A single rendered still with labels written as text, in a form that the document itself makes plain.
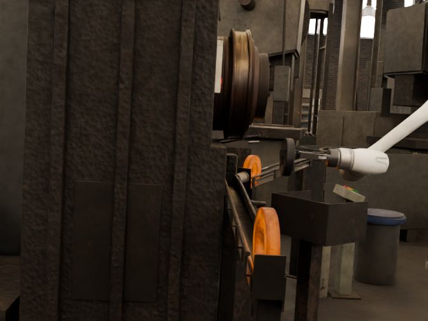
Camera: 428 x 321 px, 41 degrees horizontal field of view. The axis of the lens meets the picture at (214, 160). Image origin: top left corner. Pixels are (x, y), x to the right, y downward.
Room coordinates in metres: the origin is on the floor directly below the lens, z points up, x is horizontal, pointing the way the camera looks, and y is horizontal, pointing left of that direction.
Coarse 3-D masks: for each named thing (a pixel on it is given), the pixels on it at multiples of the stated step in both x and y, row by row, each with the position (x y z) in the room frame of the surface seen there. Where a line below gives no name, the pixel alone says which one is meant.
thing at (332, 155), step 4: (328, 152) 2.30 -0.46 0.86; (332, 152) 2.28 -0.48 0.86; (336, 152) 2.28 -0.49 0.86; (324, 156) 2.26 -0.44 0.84; (328, 156) 2.27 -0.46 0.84; (332, 156) 2.27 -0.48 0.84; (336, 156) 2.27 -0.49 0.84; (328, 160) 2.29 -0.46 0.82; (332, 160) 2.27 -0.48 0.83; (336, 160) 2.27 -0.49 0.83; (328, 164) 2.29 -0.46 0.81; (332, 164) 2.28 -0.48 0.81; (336, 164) 2.28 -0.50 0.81
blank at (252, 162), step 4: (248, 156) 2.92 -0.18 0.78; (252, 156) 2.92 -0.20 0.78; (256, 156) 2.94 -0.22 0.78; (248, 160) 2.89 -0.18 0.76; (252, 160) 2.90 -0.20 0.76; (256, 160) 2.94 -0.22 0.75; (244, 164) 2.89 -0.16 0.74; (248, 164) 2.88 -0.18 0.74; (252, 164) 2.91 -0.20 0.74; (256, 164) 2.95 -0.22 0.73; (260, 164) 2.99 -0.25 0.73; (248, 168) 2.87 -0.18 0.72; (252, 168) 2.98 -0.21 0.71; (256, 168) 2.97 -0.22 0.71; (260, 168) 2.99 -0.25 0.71; (252, 172) 2.97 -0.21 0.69; (256, 172) 2.96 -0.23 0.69; (260, 172) 3.00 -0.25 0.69
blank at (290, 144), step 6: (288, 138) 2.29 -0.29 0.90; (282, 144) 2.34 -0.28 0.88; (288, 144) 2.24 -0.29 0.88; (294, 144) 2.25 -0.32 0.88; (288, 150) 2.23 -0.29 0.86; (294, 150) 2.23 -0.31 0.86; (288, 156) 2.22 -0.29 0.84; (294, 156) 2.22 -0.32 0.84; (282, 162) 2.32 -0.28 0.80; (288, 162) 2.22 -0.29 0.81; (282, 168) 2.28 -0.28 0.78; (288, 168) 2.23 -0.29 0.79; (282, 174) 2.27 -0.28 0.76; (288, 174) 2.25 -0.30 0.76
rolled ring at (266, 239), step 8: (264, 208) 1.37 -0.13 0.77; (272, 208) 1.37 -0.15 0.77; (256, 216) 1.43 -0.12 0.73; (264, 216) 1.33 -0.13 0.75; (272, 216) 1.33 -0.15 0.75; (256, 224) 1.43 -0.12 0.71; (264, 224) 1.32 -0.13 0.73; (272, 224) 1.31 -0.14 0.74; (256, 232) 1.43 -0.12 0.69; (264, 232) 1.32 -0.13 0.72; (272, 232) 1.30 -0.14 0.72; (256, 240) 1.43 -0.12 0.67; (264, 240) 1.31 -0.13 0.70; (272, 240) 1.29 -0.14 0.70; (256, 248) 1.43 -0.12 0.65; (264, 248) 1.30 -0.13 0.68; (272, 248) 1.28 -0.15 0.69
